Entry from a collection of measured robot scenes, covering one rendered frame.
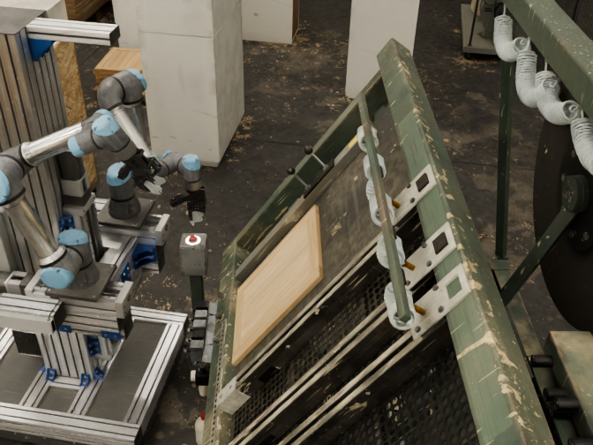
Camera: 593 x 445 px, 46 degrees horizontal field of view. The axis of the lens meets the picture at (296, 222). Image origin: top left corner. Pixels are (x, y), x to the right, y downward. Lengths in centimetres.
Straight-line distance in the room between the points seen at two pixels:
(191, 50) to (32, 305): 264
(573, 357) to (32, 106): 204
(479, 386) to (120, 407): 239
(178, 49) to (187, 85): 28
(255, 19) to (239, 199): 309
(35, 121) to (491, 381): 198
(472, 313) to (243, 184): 393
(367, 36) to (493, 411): 527
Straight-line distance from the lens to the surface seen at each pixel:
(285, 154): 575
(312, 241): 263
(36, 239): 271
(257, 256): 303
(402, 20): 637
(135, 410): 354
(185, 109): 537
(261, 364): 242
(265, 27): 784
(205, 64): 516
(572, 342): 174
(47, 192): 297
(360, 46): 648
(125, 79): 310
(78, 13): 815
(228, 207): 511
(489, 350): 150
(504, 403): 142
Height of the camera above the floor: 296
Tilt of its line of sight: 37 degrees down
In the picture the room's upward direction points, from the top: 2 degrees clockwise
